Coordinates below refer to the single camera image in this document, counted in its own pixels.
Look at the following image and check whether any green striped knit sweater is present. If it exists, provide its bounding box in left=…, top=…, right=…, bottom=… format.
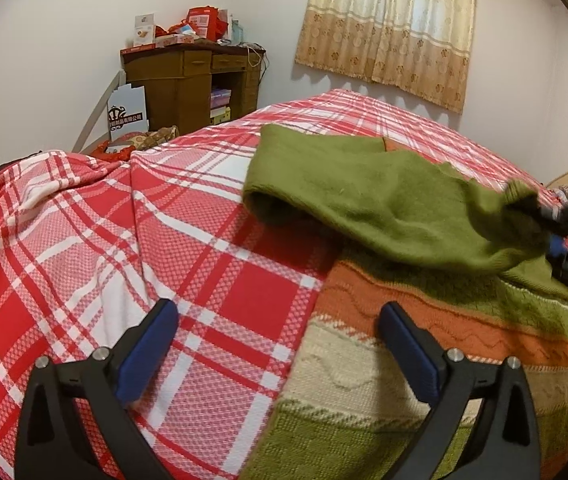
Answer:
left=241, top=124, right=568, bottom=480

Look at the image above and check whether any white and blue cardboard box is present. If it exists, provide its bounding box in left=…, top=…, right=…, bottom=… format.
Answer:
left=107, top=84, right=151, bottom=144

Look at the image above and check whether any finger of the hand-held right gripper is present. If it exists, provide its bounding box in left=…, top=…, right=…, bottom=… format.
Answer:
left=546, top=232, right=568, bottom=262
left=514, top=192, right=567, bottom=235

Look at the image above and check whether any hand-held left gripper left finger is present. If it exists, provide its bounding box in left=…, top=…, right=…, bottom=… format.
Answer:
left=14, top=299, right=180, bottom=480

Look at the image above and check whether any floral patterned cloth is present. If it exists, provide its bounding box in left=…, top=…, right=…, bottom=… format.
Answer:
left=114, top=126, right=180, bottom=153

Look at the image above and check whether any red bag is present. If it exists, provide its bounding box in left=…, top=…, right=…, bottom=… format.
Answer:
left=90, top=141, right=134, bottom=162

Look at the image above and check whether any beige patterned curtain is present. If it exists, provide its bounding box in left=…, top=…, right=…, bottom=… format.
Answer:
left=294, top=0, right=478, bottom=115

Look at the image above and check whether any brown wooden desk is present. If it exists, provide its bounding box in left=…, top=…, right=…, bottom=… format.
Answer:
left=120, top=41, right=267, bottom=142

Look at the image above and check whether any red plaid bed sheet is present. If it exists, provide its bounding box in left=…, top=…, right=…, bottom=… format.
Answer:
left=0, top=88, right=568, bottom=480

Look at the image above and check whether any stack of boxes under desk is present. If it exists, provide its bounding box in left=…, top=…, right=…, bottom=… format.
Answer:
left=209, top=88, right=233, bottom=126

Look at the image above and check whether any white cable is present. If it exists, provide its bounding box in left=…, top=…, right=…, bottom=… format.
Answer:
left=240, top=41, right=270, bottom=71

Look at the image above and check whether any white snack box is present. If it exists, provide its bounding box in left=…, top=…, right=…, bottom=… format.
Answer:
left=133, top=12, right=157, bottom=47

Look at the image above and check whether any pile of red boxes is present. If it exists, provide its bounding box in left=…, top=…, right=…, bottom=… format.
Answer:
left=154, top=6, right=233, bottom=49

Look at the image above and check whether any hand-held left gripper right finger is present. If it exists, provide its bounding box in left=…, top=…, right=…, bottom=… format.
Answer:
left=378, top=301, right=542, bottom=480

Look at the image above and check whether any grey metal frame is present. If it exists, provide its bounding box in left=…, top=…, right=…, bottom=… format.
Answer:
left=71, top=70, right=126, bottom=154

